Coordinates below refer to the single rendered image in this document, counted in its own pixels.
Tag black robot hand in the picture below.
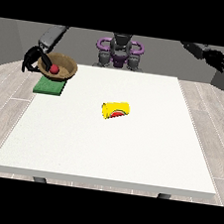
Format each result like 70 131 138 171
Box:
200 48 224 73
20 44 56 77

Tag brown wooden bowl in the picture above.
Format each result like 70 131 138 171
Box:
35 51 80 84

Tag small red ball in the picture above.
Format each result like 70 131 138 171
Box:
49 63 60 75

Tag green square pad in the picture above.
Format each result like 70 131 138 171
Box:
32 74 68 98

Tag yellow cup with melon print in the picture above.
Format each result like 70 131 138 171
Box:
99 99 132 123

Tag grey robot trunk purple rings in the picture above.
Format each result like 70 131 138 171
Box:
92 30 149 74

